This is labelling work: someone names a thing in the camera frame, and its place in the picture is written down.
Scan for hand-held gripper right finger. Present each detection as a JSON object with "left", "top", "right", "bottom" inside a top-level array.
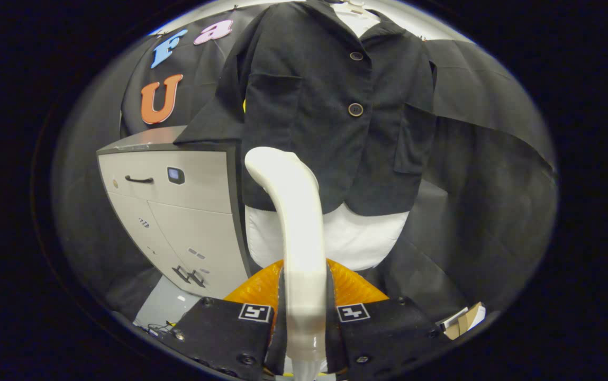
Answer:
[{"left": 326, "top": 258, "right": 450, "bottom": 377}]

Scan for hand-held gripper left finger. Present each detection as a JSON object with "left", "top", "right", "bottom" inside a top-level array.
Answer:
[{"left": 161, "top": 259, "right": 287, "bottom": 380}]

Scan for white garment steamer nozzle hose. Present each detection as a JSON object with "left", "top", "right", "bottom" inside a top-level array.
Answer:
[{"left": 244, "top": 147, "right": 331, "bottom": 381}]

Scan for black jacket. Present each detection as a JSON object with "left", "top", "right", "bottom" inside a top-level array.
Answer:
[{"left": 174, "top": 0, "right": 438, "bottom": 216}]

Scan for cardboard box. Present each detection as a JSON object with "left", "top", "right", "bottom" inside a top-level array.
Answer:
[{"left": 440, "top": 302, "right": 487, "bottom": 340}]

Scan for grey cabinet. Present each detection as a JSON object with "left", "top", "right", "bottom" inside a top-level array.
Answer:
[{"left": 96, "top": 125, "right": 254, "bottom": 300}]

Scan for black floor cables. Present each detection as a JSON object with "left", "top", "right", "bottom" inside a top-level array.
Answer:
[{"left": 145, "top": 320, "right": 185, "bottom": 339}]

